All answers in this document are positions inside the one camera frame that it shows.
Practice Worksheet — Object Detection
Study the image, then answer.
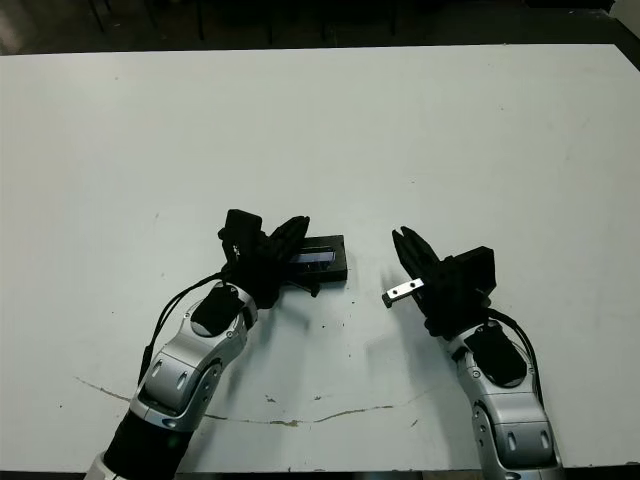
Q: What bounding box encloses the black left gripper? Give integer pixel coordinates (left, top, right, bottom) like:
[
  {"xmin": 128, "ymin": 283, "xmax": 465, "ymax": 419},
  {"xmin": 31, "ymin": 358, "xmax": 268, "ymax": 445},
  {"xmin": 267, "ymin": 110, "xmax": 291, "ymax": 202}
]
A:
[{"xmin": 218, "ymin": 215, "xmax": 322, "ymax": 310}]

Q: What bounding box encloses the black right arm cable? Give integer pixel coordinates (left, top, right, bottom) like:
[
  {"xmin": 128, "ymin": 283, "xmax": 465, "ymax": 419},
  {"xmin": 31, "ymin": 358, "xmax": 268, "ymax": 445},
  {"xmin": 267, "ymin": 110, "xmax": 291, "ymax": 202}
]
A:
[{"xmin": 483, "ymin": 307, "xmax": 547, "ymax": 409}]

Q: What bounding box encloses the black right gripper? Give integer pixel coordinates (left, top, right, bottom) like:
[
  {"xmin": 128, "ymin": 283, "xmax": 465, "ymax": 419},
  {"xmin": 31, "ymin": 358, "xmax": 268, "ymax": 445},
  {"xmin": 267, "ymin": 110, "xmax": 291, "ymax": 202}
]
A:
[{"xmin": 381, "ymin": 226, "xmax": 490, "ymax": 340}]

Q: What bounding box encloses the black box lid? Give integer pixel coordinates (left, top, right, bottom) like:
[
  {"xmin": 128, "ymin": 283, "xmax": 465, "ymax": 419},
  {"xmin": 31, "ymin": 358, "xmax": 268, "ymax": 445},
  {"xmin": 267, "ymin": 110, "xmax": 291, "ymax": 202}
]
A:
[{"xmin": 285, "ymin": 233, "xmax": 350, "ymax": 283}]

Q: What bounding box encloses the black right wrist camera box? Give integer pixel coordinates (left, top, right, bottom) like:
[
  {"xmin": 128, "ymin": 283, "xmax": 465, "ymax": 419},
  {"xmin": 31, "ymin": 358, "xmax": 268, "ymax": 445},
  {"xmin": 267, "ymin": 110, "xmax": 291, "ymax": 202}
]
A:
[{"xmin": 452, "ymin": 246, "xmax": 497, "ymax": 302}]

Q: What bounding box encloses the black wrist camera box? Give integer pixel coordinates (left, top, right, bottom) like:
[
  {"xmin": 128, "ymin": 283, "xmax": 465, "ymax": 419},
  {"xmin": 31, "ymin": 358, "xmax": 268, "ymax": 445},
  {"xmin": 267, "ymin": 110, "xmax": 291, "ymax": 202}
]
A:
[
  {"xmin": 452, "ymin": 246, "xmax": 497, "ymax": 302},
  {"xmin": 217, "ymin": 209, "xmax": 265, "ymax": 249}
]

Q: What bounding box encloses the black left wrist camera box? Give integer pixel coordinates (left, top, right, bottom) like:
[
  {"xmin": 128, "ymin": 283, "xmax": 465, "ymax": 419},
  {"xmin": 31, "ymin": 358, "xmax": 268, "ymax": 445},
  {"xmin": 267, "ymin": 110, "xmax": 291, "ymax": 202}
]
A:
[{"xmin": 217, "ymin": 209, "xmax": 265, "ymax": 249}]

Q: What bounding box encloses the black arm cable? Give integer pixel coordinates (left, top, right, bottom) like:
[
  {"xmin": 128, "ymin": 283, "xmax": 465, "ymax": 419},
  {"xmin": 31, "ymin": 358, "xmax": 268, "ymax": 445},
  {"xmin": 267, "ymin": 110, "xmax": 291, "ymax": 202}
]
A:
[
  {"xmin": 483, "ymin": 307, "xmax": 547, "ymax": 409},
  {"xmin": 138, "ymin": 269, "xmax": 229, "ymax": 389}
]

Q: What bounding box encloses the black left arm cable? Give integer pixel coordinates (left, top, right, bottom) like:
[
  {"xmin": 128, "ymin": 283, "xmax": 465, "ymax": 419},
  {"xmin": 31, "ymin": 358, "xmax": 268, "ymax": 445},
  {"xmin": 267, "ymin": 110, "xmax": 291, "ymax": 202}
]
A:
[{"xmin": 138, "ymin": 269, "xmax": 229, "ymax": 389}]

